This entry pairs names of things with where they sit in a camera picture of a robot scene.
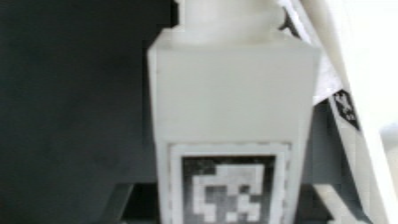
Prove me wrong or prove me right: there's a white leg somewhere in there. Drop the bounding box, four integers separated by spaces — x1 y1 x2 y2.
147 0 319 224

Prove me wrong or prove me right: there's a white square tabletop part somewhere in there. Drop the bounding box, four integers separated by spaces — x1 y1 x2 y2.
271 0 398 224

